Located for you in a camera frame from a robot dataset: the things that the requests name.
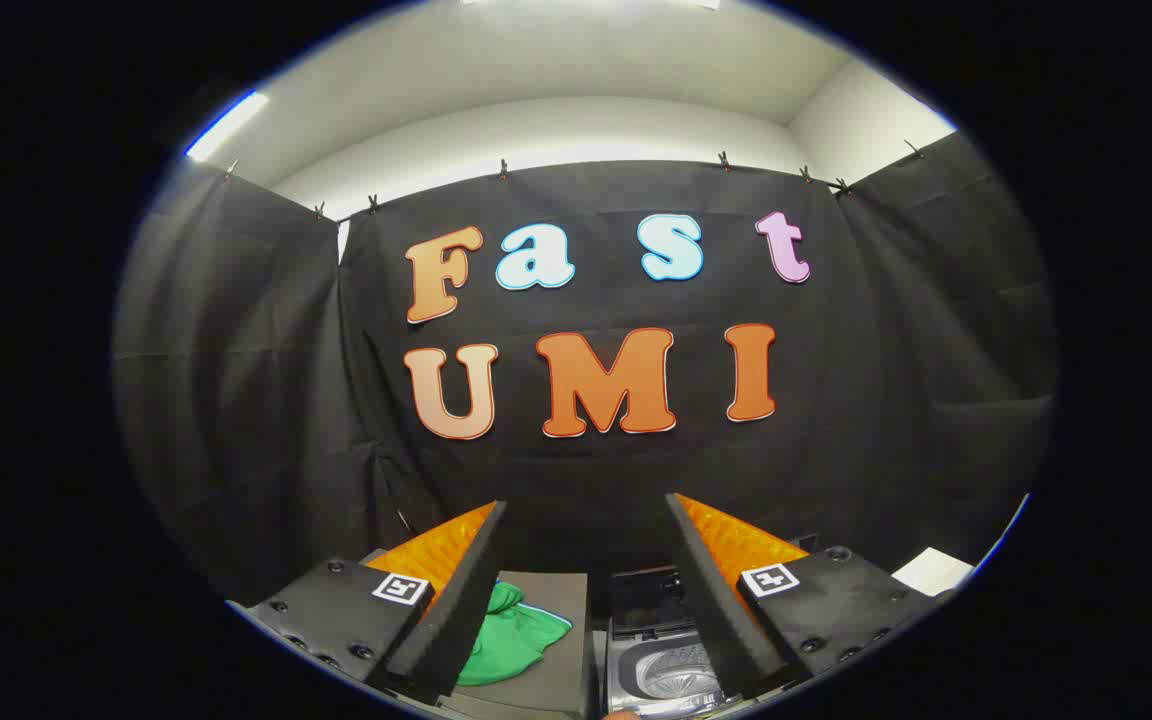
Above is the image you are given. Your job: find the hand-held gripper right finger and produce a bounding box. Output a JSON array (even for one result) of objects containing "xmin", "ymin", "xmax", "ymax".
[{"xmin": 664, "ymin": 492, "xmax": 947, "ymax": 701}]

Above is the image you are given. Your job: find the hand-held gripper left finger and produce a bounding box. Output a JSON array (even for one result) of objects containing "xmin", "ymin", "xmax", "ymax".
[{"xmin": 226, "ymin": 500, "xmax": 509, "ymax": 706}]

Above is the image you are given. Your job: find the green garment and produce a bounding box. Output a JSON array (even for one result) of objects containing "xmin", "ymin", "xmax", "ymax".
[{"xmin": 456, "ymin": 580, "xmax": 574, "ymax": 687}]

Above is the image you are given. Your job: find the grey washing machine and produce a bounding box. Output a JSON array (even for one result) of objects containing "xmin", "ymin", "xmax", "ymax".
[{"xmin": 601, "ymin": 565, "xmax": 737, "ymax": 719}]

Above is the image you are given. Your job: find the white paper sheet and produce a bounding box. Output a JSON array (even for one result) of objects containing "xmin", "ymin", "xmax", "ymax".
[{"xmin": 891, "ymin": 547, "xmax": 975, "ymax": 598}]

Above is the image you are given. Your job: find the black backdrop cloth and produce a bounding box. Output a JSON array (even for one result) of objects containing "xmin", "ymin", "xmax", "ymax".
[{"xmin": 114, "ymin": 130, "xmax": 1057, "ymax": 611}]

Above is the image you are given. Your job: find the row of black cloth clips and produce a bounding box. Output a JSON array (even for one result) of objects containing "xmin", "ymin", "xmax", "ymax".
[{"xmin": 224, "ymin": 140, "xmax": 927, "ymax": 217}]

